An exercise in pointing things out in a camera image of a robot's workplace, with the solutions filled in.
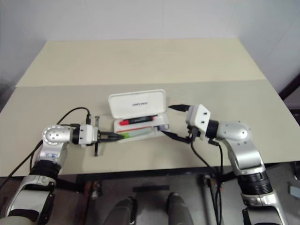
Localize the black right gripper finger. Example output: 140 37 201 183
168 103 192 112
163 131 191 144

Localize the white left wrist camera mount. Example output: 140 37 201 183
78 125 99 147

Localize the black metal frame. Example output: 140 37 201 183
278 70 300 101

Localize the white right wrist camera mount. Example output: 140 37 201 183
186 104 212 141

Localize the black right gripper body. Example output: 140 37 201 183
187 125 202 143

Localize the black marker with red cap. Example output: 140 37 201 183
119 115 158 126

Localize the black table frame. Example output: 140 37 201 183
55 164 300 225

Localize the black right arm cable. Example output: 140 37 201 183
190 132 226 211

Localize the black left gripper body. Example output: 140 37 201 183
93 115 104 158

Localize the dark grey rounded shape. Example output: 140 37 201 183
166 192 200 225
110 196 138 225

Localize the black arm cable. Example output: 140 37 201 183
0 107 92 186
190 132 226 211

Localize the pale highlighter with green cap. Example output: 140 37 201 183
120 127 153 139

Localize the black strip on floor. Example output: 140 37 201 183
133 185 170 193

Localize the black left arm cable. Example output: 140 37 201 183
0 107 92 186

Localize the small light blue object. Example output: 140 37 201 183
288 185 299 198

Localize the rusty metal table leg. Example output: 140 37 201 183
202 174 221 225
83 180 104 213

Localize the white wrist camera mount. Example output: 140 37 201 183
186 104 212 141
78 125 99 147

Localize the white plastic pencil case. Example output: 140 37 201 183
108 88 172 143

